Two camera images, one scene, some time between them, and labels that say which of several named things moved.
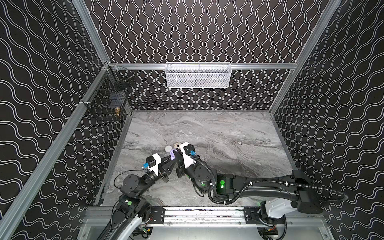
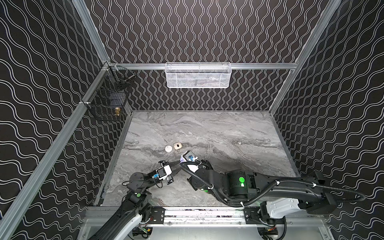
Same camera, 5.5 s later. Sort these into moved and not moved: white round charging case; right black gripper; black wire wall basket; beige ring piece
Moved: right black gripper
Not moved: white round charging case; beige ring piece; black wire wall basket
